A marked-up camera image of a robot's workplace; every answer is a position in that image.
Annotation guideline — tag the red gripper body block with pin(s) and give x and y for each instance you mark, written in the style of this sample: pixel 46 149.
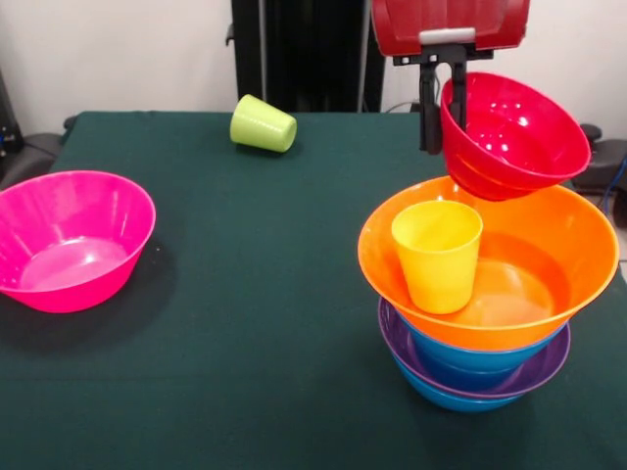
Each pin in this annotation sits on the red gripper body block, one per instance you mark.
pixel 450 14

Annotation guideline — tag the dark green tablecloth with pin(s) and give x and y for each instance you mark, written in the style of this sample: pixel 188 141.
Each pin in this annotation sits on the dark green tablecloth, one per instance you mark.
pixel 245 391

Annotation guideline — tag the large orange plastic bowl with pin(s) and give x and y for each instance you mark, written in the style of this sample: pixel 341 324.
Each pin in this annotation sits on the large orange plastic bowl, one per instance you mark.
pixel 539 230

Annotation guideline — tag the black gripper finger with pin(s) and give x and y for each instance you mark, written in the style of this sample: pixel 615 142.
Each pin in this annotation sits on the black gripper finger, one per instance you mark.
pixel 459 93
pixel 430 117

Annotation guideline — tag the small teal blue bowl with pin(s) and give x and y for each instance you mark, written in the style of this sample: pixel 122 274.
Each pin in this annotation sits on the small teal blue bowl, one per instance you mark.
pixel 465 383

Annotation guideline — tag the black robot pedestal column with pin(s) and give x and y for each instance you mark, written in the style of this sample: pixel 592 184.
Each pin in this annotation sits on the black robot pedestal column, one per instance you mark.
pixel 313 49

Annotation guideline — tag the small red plastic bowl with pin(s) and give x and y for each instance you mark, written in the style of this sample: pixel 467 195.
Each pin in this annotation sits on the small red plastic bowl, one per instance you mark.
pixel 514 147

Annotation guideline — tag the large pink plastic bowl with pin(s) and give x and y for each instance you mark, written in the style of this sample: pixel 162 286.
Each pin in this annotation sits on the large pink plastic bowl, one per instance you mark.
pixel 73 240

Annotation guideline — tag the purple plastic bowl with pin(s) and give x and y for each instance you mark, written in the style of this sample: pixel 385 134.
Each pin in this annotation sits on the purple plastic bowl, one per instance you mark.
pixel 544 367

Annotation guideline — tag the green plastic cup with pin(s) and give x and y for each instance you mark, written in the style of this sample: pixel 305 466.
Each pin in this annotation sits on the green plastic cup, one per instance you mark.
pixel 262 125

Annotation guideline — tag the yellow plastic cup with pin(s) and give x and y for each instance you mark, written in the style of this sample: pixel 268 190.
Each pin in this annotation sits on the yellow plastic cup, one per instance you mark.
pixel 438 274

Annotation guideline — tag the black computer tower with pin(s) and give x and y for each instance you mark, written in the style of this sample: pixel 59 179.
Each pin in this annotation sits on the black computer tower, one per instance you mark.
pixel 7 122

